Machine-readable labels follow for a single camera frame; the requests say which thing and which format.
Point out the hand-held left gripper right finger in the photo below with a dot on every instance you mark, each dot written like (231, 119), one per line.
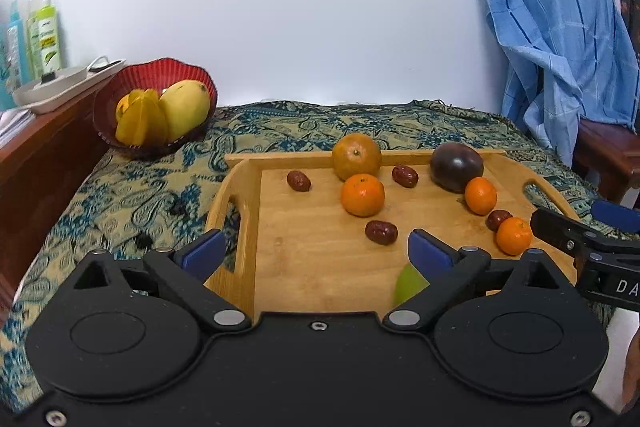
(430, 254)

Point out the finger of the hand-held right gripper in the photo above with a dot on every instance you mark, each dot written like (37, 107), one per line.
(555, 227)
(617, 214)

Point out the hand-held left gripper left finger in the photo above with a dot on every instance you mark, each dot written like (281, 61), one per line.
(202, 254)

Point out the green apple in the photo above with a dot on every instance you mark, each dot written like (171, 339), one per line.
(407, 287)

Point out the small round tangerine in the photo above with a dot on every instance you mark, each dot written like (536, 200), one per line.
(513, 236)

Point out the dried red date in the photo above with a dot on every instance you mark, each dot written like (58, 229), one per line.
(381, 232)
(405, 176)
(298, 181)
(499, 220)

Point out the small oval tangerine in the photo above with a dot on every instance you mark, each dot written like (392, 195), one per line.
(480, 196)

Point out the medium bright tangerine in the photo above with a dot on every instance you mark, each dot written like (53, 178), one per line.
(363, 195)

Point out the dark purple passion fruit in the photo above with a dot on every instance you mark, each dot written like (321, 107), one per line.
(456, 167)

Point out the wooden tray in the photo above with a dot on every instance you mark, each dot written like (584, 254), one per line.
(310, 227)

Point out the large dull orange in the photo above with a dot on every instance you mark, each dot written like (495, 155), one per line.
(356, 154)

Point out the person's right forearm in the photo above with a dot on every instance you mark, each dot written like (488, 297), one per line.
(632, 372)

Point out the dark wooden bench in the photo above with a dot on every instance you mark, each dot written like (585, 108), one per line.
(610, 147)

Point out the blue patterned blanket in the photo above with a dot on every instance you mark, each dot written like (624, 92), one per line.
(125, 187)

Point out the yellow mango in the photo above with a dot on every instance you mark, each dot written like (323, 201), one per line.
(185, 107)

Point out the yellow star fruit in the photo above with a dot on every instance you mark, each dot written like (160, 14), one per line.
(140, 119)

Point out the dark wooden cabinet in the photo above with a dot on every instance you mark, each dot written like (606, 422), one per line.
(40, 167)

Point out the red fruit bowl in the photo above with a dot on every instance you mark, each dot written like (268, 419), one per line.
(150, 74)

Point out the blue striped cloth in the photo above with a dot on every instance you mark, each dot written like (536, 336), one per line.
(550, 32)

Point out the dark printed carton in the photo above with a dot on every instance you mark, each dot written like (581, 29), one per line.
(630, 7)

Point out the white tray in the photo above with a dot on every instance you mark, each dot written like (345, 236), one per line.
(55, 88)

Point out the stack of papers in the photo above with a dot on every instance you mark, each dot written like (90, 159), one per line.
(12, 122)

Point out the pale green bottle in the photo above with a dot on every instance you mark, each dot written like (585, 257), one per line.
(32, 37)

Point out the light blue bottle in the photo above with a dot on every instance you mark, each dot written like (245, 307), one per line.
(14, 52)

